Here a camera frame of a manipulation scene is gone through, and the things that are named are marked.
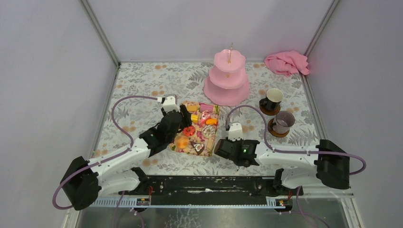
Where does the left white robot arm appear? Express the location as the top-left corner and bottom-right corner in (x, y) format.
(58, 104), (192, 211)

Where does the brown wooden saucer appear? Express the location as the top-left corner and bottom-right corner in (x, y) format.
(267, 119), (290, 138)
(259, 105), (281, 116)

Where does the chocolate cake piece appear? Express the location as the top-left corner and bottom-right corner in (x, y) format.
(190, 142), (205, 155)

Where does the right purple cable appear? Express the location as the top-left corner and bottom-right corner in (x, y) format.
(225, 105), (367, 176)

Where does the floral dessert tray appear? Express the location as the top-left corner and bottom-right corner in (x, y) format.
(169, 101), (220, 157)

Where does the pink cloth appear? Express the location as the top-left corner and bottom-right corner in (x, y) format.
(264, 50), (310, 77)

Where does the chocolate drizzle donut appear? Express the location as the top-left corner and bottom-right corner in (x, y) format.
(201, 125), (217, 138)

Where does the purple mug black handle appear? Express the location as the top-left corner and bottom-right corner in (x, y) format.
(274, 111), (296, 129)

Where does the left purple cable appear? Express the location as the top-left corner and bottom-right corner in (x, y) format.
(52, 95), (163, 210)

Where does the black mug white inside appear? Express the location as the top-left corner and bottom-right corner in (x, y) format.
(259, 88), (284, 111)

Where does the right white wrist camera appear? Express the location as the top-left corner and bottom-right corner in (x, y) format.
(228, 123), (243, 142)

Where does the orange tart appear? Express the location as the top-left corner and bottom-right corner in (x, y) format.
(205, 118), (218, 125)

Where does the strawberry cream cake slice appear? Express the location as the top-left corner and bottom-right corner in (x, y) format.
(199, 111), (211, 126)

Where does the pink wafer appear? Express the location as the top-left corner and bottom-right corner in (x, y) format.
(200, 104), (214, 112)

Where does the purple cable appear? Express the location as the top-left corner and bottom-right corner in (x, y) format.
(225, 105), (367, 176)
(52, 95), (163, 210)

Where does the tan biscuit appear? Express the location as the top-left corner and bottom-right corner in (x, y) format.
(186, 105), (198, 112)

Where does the yellow roll cake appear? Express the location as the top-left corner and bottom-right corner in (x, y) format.
(191, 114), (199, 124)

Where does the pink three-tier cake stand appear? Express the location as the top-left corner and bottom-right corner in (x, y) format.
(203, 45), (250, 106)

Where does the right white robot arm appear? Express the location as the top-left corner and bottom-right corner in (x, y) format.
(214, 139), (350, 196)

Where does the orange round pastry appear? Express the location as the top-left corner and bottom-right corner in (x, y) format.
(174, 135), (189, 149)

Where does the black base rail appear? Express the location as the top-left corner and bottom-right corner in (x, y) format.
(119, 175), (304, 208)

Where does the red donut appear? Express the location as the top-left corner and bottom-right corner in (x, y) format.
(182, 126), (196, 137)

